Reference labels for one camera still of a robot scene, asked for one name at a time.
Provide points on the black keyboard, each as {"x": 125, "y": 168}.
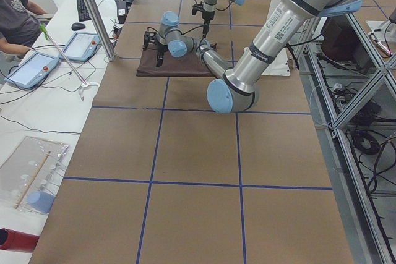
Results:
{"x": 82, "y": 11}

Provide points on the red cylinder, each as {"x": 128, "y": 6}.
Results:
{"x": 17, "y": 241}

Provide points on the far blue teach pendant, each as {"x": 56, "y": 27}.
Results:
{"x": 82, "y": 46}

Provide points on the blue plastic cup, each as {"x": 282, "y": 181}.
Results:
{"x": 41, "y": 201}

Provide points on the aluminium frame rail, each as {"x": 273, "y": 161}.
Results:
{"x": 348, "y": 68}

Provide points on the reacher grabber stick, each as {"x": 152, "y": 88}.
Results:
{"x": 84, "y": 83}

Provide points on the brown t-shirt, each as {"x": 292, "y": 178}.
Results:
{"x": 187, "y": 66}

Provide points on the black computer mouse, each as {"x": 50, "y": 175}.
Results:
{"x": 77, "y": 26}

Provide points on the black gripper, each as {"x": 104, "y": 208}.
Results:
{"x": 206, "y": 18}
{"x": 160, "y": 49}

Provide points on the near blue teach pendant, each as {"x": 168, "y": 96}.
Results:
{"x": 32, "y": 71}

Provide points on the white column pedestal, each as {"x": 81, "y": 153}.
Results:
{"x": 280, "y": 65}

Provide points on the blue teach pendant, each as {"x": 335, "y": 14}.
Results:
{"x": 32, "y": 71}
{"x": 82, "y": 46}

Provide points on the black box with label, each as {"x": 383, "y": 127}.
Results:
{"x": 122, "y": 11}

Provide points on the aluminium frame post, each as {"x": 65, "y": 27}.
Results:
{"x": 100, "y": 28}

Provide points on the wooden stick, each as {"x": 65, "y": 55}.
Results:
{"x": 32, "y": 179}

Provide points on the clear plastic bag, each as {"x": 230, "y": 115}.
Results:
{"x": 17, "y": 170}

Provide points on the seated person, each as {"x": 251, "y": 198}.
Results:
{"x": 20, "y": 27}

